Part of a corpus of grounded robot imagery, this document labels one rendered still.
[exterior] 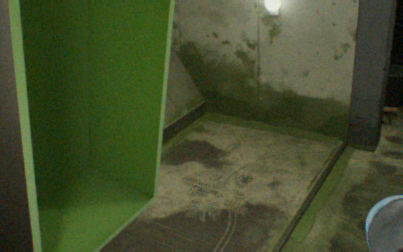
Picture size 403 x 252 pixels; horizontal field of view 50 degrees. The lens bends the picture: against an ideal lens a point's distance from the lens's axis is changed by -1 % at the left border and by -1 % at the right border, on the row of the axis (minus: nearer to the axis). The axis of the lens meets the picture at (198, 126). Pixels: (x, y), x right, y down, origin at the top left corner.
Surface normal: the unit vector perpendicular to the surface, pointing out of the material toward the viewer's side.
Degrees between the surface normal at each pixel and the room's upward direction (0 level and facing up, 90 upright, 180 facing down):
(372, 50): 90
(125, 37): 90
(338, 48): 90
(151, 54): 90
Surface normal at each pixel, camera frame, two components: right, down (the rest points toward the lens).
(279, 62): -0.52, 0.39
